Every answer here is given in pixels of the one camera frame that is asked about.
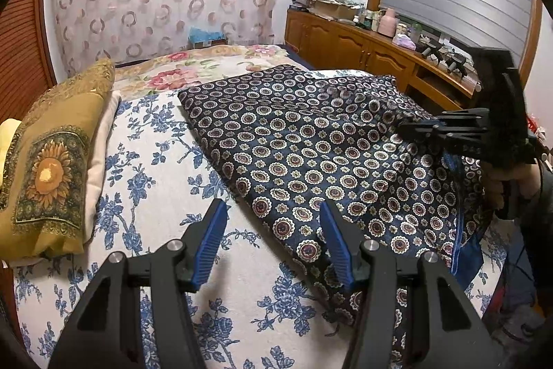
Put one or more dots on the pink bottle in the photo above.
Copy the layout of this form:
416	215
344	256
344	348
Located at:
387	23

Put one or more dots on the person's right hand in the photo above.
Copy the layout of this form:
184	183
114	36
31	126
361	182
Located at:
492	187

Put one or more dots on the pale yellow cushion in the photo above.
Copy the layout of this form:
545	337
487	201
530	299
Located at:
7	153

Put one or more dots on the navy patterned satin top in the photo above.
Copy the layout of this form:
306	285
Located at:
311	153

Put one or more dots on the cardboard box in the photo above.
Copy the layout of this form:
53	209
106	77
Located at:
337	9

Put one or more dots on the lilac packet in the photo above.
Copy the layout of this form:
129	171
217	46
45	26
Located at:
404	42

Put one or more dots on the pink floral blanket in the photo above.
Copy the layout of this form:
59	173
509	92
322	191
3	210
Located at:
194	66

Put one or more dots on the black metal tool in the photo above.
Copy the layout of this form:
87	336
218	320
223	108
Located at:
445	57

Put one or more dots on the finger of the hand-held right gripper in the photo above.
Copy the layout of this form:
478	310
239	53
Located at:
462	143
458	121

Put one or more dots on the wooden cabinet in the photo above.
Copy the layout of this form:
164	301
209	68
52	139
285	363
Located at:
345	44

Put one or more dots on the dark cloth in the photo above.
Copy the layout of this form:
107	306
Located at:
520	265

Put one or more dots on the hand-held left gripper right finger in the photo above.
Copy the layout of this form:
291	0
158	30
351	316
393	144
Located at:
339	248

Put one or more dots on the yellow sunflower pillow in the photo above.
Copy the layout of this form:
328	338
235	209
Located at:
52	161

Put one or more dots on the teal box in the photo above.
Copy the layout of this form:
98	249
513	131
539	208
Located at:
206	36

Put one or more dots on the blue floral bed sheet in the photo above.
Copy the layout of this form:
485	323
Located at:
164	179

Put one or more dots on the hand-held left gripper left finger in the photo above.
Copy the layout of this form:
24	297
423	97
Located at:
209	248

